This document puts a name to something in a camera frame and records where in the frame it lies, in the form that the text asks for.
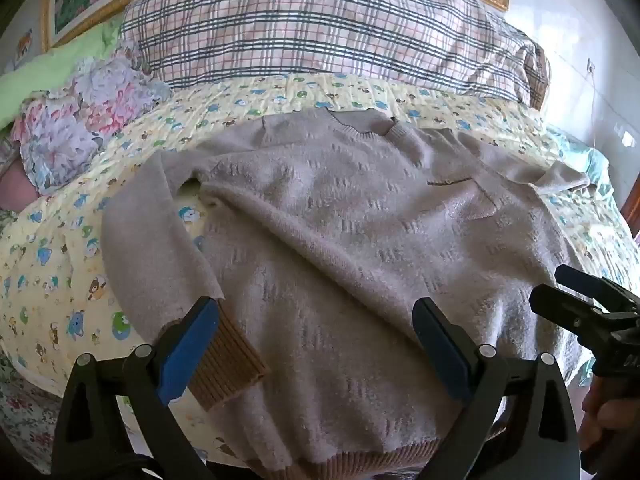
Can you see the white wall switch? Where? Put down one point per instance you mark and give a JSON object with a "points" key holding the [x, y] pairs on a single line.
{"points": [[626, 136]]}

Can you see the light blue cloth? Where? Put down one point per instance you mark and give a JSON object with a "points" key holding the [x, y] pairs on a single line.
{"points": [[585, 160]]}

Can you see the person's right hand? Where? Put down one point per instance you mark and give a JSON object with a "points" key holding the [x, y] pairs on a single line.
{"points": [[607, 420]]}

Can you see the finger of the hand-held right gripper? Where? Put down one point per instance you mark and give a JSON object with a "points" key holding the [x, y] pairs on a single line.
{"points": [[565, 310], [595, 282]]}

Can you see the beige knitted sweater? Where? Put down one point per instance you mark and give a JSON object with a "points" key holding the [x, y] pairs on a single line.
{"points": [[325, 240]]}

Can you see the floral blanket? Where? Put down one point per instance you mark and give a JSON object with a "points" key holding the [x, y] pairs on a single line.
{"points": [[100, 105]]}

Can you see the wall sticker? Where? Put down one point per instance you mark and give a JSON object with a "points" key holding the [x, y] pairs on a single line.
{"points": [[23, 44]]}

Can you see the light green cloth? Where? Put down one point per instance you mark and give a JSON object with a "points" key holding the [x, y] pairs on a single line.
{"points": [[45, 75]]}

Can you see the white floral bedsheet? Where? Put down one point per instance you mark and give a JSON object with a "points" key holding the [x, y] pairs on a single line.
{"points": [[25, 410]]}

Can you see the pink cloth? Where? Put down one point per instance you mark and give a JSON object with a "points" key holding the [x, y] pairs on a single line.
{"points": [[15, 190]]}

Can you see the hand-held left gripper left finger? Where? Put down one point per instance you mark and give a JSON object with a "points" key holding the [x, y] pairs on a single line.
{"points": [[187, 350]]}

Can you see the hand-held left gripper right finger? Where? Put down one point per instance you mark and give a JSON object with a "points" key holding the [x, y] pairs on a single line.
{"points": [[442, 347]]}

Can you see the yellow cartoon print bedsheet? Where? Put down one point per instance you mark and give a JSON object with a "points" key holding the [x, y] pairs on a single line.
{"points": [[60, 240]]}

